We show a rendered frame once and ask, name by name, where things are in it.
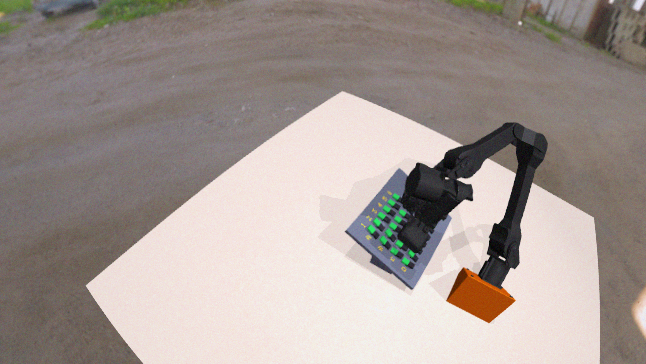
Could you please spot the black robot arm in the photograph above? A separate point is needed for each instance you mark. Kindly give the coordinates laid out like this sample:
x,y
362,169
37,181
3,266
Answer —
x,y
425,184

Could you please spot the blue-grey switch panel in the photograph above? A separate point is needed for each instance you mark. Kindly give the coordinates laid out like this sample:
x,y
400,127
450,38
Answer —
x,y
376,229

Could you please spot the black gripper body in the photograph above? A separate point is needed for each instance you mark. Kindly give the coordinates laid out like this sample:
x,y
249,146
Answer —
x,y
413,234

